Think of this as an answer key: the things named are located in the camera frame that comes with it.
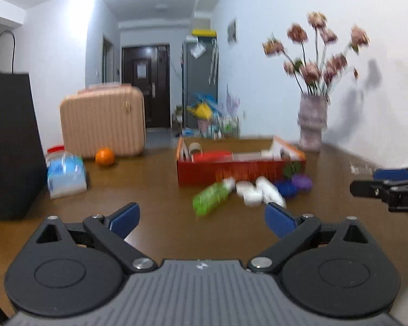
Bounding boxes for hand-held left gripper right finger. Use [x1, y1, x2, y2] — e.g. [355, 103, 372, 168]
[246, 202, 371, 274]

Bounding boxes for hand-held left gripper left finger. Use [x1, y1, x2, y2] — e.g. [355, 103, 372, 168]
[34, 202, 159, 274]

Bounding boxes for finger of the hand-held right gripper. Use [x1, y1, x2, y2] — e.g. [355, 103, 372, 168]
[350, 179, 393, 198]
[373, 168, 408, 181]

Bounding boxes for small white bottle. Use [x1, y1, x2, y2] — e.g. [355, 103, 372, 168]
[256, 176, 287, 208]

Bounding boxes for red cardboard box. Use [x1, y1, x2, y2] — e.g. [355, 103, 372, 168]
[175, 135, 307, 187]

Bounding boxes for green spray bottle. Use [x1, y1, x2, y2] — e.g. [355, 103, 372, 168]
[192, 178, 236, 217]

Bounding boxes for white lint brush red pad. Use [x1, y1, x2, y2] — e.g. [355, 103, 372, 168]
[190, 152, 234, 163]

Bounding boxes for blue ribbed cap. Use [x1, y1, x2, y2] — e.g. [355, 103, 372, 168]
[275, 180, 297, 198]

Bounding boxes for purple lid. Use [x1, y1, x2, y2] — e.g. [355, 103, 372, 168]
[291, 173, 313, 191]

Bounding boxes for orange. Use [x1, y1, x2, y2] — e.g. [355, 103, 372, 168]
[95, 147, 116, 167]

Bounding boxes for blue tissue pack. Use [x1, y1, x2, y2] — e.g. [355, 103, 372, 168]
[46, 152, 88, 200]

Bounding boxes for pink stone vase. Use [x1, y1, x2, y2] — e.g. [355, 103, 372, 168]
[298, 94, 328, 153]

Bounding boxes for pink ribbed suitcase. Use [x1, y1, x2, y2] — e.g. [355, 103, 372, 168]
[59, 84, 147, 159]

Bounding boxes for rack of small bottles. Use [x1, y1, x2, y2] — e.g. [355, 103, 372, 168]
[207, 115, 240, 139]

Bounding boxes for purple dried plant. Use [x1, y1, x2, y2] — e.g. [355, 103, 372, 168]
[226, 84, 240, 116]

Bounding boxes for yellow watering can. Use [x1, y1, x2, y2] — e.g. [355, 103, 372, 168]
[187, 103, 213, 120]

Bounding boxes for dried pink roses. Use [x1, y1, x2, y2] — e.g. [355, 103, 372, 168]
[262, 11, 371, 98]

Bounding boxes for dark entrance door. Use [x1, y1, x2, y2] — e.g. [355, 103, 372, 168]
[121, 44, 171, 129]

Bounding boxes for black paper bag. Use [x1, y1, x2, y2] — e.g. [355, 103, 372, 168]
[0, 30, 49, 224]

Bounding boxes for blue plastic item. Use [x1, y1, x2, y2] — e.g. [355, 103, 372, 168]
[193, 93, 218, 104]

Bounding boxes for grey refrigerator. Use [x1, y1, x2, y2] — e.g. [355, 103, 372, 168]
[181, 39, 218, 130]

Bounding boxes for white wired earphones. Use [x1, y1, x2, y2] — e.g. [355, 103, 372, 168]
[350, 162, 375, 174]

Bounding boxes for framed wall picture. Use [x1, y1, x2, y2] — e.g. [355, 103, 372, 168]
[227, 18, 238, 44]

